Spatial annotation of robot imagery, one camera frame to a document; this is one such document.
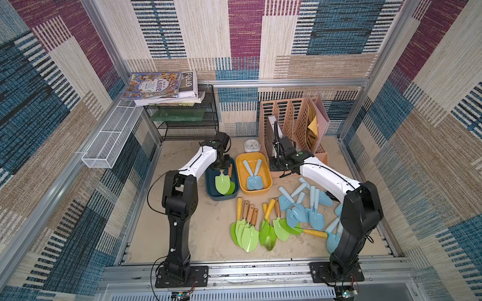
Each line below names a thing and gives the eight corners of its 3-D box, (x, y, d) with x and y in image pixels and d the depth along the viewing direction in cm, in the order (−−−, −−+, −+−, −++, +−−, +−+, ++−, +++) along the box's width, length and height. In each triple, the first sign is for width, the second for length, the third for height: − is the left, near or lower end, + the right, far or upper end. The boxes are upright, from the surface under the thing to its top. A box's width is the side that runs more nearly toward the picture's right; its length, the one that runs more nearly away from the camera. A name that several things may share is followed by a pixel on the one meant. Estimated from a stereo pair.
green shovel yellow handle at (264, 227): (255, 243, 82) (256, 240, 79) (265, 201, 95) (266, 197, 92) (266, 246, 81) (267, 244, 78) (275, 203, 94) (276, 200, 91)
